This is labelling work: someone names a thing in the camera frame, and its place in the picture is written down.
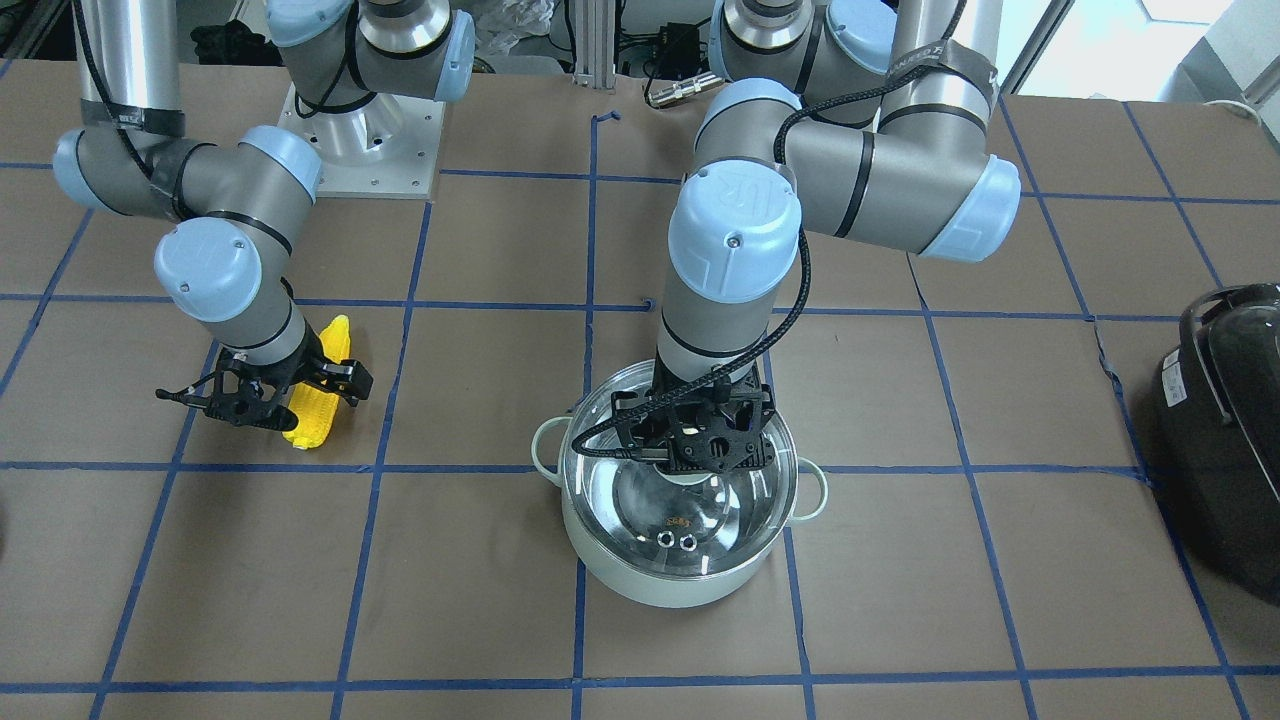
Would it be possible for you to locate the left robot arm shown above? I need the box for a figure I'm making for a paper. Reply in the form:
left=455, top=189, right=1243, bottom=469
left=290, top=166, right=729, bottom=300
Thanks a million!
left=570, top=1, right=1021, bottom=477

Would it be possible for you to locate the aluminium frame post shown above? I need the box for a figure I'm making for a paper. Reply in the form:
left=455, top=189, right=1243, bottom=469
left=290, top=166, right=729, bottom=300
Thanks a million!
left=566, top=0, right=620, bottom=94

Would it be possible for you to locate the yellow corn cob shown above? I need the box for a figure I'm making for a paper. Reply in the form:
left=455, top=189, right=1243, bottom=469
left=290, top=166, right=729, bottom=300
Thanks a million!
left=282, top=314, right=351, bottom=450

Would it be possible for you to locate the glass pot lid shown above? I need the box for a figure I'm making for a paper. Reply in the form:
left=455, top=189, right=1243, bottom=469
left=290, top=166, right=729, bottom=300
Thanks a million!
left=561, top=382, right=799, bottom=579

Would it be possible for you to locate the dark rice cooker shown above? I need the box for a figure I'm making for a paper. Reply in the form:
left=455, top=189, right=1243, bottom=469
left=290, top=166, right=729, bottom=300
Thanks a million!
left=1153, top=283, right=1279, bottom=603

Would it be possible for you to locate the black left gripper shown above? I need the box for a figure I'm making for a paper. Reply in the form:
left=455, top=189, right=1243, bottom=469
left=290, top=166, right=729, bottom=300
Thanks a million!
left=617, top=375, right=776, bottom=477

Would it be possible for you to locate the pale green electric pot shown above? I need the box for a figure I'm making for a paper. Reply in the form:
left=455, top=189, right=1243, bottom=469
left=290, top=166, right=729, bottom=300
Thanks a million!
left=531, top=382, right=829, bottom=609

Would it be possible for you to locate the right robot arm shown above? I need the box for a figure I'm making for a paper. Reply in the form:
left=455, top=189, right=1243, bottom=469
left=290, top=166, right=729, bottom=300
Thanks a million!
left=52, top=1, right=476, bottom=430

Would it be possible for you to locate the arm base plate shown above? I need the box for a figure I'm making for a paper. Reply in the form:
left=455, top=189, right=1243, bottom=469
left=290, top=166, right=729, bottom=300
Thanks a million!
left=278, top=87, right=448, bottom=200

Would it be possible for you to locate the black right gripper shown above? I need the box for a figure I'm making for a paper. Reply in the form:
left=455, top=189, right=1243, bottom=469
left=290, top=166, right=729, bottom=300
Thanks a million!
left=155, top=345, right=372, bottom=430

